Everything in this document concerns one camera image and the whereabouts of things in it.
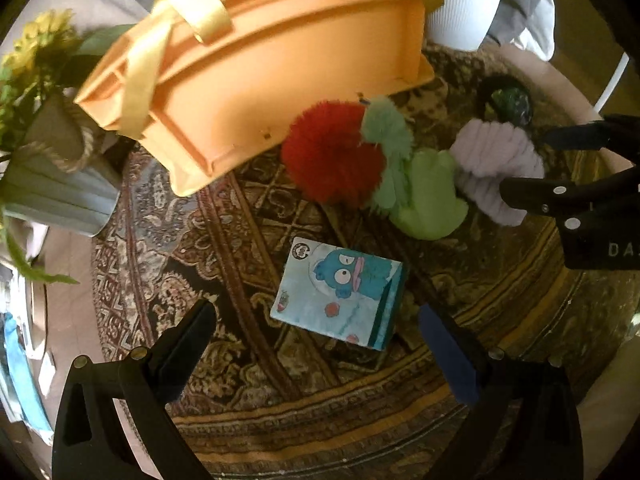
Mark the red fluffy pompom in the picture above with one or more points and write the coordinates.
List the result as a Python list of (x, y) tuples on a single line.
[(330, 155)]

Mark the blue cloth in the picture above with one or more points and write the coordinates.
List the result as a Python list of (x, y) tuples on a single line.
[(25, 380)]

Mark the light green plush toy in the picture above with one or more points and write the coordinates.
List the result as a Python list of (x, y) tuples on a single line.
[(430, 200)]

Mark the white ribbed plant pot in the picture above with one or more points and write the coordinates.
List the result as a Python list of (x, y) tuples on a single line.
[(462, 5)]

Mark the dark green round object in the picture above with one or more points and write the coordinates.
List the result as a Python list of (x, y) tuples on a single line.
[(511, 102)]

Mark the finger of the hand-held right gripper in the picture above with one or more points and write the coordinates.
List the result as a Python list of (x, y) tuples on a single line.
[(590, 136), (550, 195)]

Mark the cartoon printed box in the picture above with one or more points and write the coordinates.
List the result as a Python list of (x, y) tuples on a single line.
[(340, 295)]

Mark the white cloth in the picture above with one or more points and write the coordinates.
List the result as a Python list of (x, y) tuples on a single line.
[(532, 10)]

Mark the round patterned rug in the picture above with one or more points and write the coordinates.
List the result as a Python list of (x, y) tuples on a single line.
[(240, 260)]

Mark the white tube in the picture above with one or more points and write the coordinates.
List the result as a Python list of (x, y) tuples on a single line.
[(612, 82)]

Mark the artificial yellow flower plant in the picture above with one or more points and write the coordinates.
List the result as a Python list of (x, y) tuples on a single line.
[(35, 50)]

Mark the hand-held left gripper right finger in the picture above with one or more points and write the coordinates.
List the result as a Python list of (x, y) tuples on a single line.
[(450, 355)]

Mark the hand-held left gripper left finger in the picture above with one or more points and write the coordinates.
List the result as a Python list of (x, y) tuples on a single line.
[(186, 349)]

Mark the orange plastic basket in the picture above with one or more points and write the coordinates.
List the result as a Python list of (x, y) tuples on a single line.
[(280, 75)]

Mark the green fluffy pompom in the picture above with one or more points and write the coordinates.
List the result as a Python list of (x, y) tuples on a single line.
[(387, 132)]

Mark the lilac chenille knot plush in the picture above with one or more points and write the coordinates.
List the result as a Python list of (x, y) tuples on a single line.
[(492, 155)]

